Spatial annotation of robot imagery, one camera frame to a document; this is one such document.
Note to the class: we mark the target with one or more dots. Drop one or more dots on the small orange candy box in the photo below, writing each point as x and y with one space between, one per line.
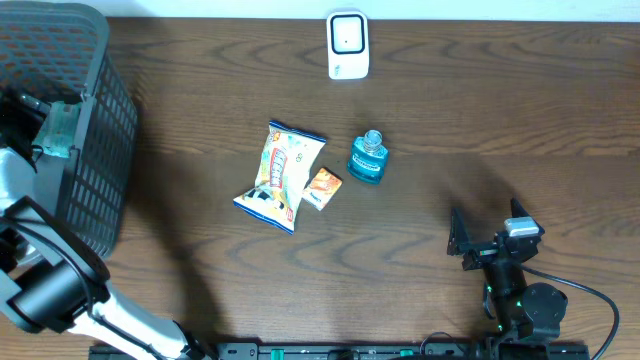
321 189

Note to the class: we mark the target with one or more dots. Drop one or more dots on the grey plastic mesh basket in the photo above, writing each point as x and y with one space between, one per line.
58 52

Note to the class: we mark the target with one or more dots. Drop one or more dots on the pale green wipes pack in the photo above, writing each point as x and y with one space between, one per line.
56 135

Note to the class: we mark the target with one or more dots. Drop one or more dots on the white barcode scanner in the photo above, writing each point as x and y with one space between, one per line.
347 45

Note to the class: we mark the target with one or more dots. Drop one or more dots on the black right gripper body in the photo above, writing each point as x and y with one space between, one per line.
481 257

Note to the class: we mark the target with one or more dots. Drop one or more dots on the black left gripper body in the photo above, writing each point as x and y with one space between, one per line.
12 106

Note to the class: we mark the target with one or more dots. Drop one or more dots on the teal mouthwash bottle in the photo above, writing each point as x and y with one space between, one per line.
368 158

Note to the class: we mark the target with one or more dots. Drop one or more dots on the yellow snack bag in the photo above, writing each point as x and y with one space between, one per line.
285 164

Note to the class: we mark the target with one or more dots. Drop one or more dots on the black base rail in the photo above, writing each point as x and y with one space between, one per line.
440 349

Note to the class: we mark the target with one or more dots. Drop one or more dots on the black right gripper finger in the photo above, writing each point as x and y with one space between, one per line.
517 210
459 241

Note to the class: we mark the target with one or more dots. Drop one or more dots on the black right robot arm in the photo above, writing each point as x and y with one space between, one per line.
528 315

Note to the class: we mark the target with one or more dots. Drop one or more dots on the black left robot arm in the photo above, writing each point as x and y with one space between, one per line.
50 279

